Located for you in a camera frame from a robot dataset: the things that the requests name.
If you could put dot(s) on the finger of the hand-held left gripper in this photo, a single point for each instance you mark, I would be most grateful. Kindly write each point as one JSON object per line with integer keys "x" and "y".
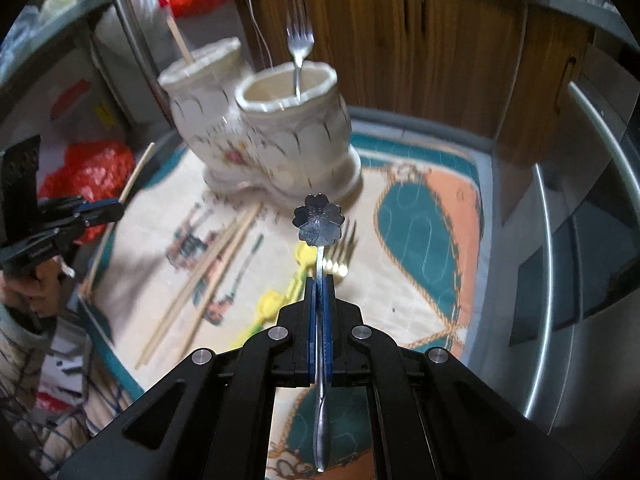
{"x": 102, "y": 210}
{"x": 35, "y": 250}

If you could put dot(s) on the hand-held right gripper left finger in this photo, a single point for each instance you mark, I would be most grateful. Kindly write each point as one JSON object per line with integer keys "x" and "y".
{"x": 311, "y": 320}

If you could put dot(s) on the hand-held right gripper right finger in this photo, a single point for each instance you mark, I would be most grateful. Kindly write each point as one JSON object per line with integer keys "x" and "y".
{"x": 330, "y": 325}

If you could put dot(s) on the wooden chopstick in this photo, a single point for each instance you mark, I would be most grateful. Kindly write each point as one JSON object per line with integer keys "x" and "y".
{"x": 227, "y": 260}
{"x": 133, "y": 180}
{"x": 194, "y": 285}
{"x": 181, "y": 42}

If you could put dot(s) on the metal forks and spoons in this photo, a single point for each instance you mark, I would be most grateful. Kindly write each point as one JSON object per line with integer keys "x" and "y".
{"x": 345, "y": 252}

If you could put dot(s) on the white ceramic utensil holder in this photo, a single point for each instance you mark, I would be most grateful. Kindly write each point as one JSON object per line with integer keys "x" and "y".
{"x": 300, "y": 155}

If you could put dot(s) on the silver metal fork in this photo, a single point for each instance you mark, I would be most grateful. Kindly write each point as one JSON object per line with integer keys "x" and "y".
{"x": 299, "y": 45}

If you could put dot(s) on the person's left hand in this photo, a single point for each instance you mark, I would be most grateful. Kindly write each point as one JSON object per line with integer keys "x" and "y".
{"x": 30, "y": 285}

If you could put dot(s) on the printed tablecloth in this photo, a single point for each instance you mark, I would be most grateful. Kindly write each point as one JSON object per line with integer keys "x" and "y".
{"x": 425, "y": 260}

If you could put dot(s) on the steel rack pole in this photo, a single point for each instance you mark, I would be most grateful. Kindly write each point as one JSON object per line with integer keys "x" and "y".
{"x": 131, "y": 35}

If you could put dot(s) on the stainless steel oven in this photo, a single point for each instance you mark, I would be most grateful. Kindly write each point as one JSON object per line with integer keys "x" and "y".
{"x": 585, "y": 270}

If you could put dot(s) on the wooden base cabinet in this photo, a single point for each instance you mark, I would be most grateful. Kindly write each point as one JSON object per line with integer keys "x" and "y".
{"x": 425, "y": 60}

